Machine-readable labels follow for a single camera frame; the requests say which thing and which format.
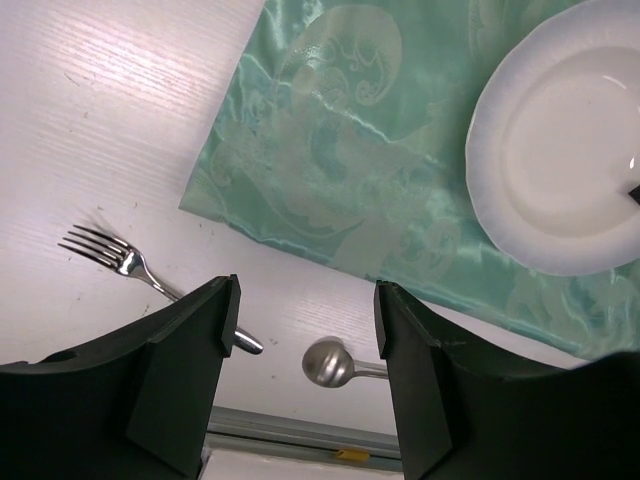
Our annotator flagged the aluminium front rail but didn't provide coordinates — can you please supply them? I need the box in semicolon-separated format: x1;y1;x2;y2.
205;406;402;473

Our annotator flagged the silver fork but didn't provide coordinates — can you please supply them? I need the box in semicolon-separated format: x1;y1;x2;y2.
57;224;265;356

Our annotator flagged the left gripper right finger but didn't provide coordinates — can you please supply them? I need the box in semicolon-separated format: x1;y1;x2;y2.
374;281;639;479

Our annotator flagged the green satin placemat cloth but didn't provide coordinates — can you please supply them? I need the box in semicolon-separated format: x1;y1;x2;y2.
180;1;639;359

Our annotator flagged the silver spoon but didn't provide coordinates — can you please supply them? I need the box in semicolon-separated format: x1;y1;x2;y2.
301;337;388;389

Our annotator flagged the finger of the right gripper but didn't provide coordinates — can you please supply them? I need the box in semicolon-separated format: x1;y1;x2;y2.
628;186;640;204

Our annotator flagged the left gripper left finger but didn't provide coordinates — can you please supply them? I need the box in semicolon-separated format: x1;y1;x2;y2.
1;275;239;479

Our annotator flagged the white ceramic plate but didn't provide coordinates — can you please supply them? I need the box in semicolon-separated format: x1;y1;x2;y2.
465;1;639;276

